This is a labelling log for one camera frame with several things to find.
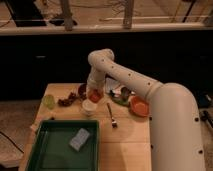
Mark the orange bowl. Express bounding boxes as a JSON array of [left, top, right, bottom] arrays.
[[130, 96, 149, 117]]

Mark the white paper cup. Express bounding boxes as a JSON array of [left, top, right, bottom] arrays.
[[82, 99, 97, 116]]

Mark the grey blue sponge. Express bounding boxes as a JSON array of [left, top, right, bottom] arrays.
[[69, 128, 90, 151]]

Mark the light green cup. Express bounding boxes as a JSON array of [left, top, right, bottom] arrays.
[[42, 94, 55, 110]]

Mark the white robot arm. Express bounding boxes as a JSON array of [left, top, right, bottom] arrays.
[[87, 49, 206, 171]]

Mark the white crumpled napkin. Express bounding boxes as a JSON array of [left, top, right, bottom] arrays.
[[105, 78, 121, 94]]

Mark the dark red bowl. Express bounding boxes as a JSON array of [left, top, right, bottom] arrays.
[[78, 83, 86, 100]]

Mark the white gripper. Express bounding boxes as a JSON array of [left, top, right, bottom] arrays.
[[86, 72, 105, 94]]

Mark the red apple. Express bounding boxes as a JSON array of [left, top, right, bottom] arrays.
[[88, 89, 102, 103]]

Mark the green plastic tray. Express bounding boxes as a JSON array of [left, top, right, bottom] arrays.
[[25, 120, 99, 171]]

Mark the dark brown food pile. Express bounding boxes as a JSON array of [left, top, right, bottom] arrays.
[[57, 92, 77, 107]]

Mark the small dark metal cup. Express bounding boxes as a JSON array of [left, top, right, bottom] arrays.
[[121, 87, 131, 100]]

